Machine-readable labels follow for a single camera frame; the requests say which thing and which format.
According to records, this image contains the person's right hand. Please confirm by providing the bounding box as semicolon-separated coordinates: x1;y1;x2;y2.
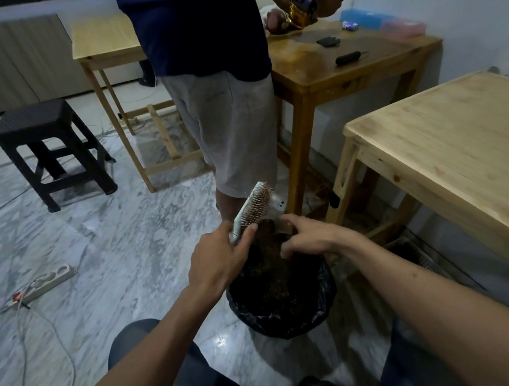
276;207;357;261

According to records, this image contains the person's left hand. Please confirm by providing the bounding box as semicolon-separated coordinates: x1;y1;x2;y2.
181;217;266;305

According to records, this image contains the brown hair clump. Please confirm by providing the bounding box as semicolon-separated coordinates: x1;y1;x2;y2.
239;213;321;270
240;260;330;313

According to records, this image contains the light blue hairbrush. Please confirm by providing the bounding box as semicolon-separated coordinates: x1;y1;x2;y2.
226;179;279;246

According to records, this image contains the trash bin with black bag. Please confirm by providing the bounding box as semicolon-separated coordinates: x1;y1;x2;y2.
219;223;342;346

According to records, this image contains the person's left forearm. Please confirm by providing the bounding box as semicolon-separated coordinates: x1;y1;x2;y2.
39;285;230;386

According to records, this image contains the person's right forearm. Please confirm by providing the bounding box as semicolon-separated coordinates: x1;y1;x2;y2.
331;214;509;386

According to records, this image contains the person's left leg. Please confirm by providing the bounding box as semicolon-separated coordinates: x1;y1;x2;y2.
103;307;266;386

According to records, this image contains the person's leg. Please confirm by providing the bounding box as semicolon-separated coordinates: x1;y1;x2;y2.
367;314;466;386
103;307;266;386

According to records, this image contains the person's right leg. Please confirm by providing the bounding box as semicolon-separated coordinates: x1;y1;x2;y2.
367;314;466;386

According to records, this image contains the white socket block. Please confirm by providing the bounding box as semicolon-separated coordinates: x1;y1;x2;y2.
267;191;290;219

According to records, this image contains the white perforated plastic basket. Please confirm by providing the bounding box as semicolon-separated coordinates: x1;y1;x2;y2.
384;231;455;287

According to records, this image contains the dark brown wooden table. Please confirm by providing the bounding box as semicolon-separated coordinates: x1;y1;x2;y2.
264;7;460;218

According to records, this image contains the white power strip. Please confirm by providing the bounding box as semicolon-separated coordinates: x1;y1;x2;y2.
8;263;79;307

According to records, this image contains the small flat black cover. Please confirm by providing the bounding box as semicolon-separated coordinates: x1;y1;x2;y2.
315;35;342;50

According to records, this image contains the yellow toy car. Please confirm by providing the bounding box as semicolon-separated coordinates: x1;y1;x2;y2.
284;0;321;32

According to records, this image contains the pink plastic box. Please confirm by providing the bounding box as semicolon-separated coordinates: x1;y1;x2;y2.
379;16;429;43

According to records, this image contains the blue plastic box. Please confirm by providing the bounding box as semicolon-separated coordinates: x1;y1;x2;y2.
339;3;394;33

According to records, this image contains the black plastic stool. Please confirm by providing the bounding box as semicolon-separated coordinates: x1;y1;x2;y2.
0;93;122;219

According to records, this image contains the tall light wooden table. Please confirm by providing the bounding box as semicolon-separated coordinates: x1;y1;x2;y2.
68;8;207;201

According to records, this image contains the grey wooden cabinet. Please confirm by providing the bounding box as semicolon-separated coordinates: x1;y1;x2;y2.
0;5;146;116

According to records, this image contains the white floor cable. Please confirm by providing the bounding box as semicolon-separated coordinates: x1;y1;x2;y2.
0;278;79;386

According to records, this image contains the black handled screwdriver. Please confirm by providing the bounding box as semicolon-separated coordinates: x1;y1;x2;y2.
334;49;371;67

